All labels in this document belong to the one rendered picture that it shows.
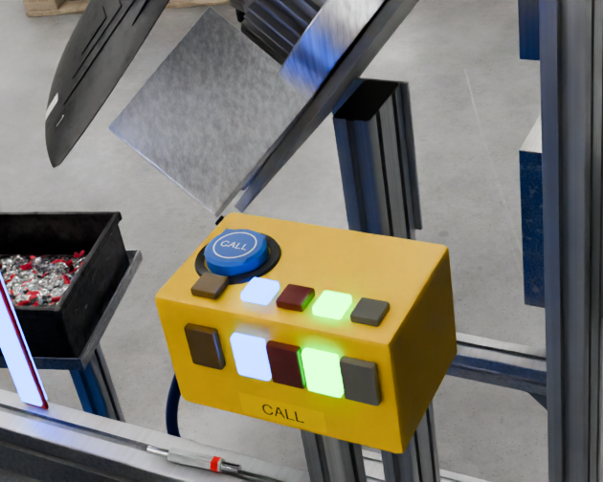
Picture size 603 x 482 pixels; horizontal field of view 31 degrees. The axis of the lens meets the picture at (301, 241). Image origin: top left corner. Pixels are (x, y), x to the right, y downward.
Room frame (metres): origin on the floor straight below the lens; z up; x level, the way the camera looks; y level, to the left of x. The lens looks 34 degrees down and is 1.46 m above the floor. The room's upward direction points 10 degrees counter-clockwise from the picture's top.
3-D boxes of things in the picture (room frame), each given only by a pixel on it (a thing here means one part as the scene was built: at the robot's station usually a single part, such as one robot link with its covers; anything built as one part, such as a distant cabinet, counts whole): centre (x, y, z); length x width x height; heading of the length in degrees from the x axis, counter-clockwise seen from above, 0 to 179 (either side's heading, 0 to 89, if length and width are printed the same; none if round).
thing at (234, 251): (0.56, 0.04, 1.08); 0.04 x 0.04 x 0.02
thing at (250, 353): (0.50, 0.04, 1.04); 0.02 x 0.01 x 0.03; 58
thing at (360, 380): (0.46, -0.02, 1.04); 0.02 x 0.01 x 0.03; 58
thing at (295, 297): (0.51, 0.01, 1.08); 0.02 x 0.02 x 0.01; 58
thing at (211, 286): (0.53, 0.06, 1.08); 0.02 x 0.02 x 0.01; 58
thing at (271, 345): (0.49, 0.02, 1.04); 0.02 x 0.01 x 0.03; 58
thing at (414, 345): (0.54, 0.00, 1.02); 0.16 x 0.10 x 0.11; 58
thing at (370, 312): (0.48, -0.03, 1.08); 0.02 x 0.02 x 0.01; 58
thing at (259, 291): (0.52, 0.03, 1.08); 0.02 x 0.02 x 0.01; 58
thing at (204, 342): (0.52, 0.07, 1.04); 0.02 x 0.01 x 0.03; 58
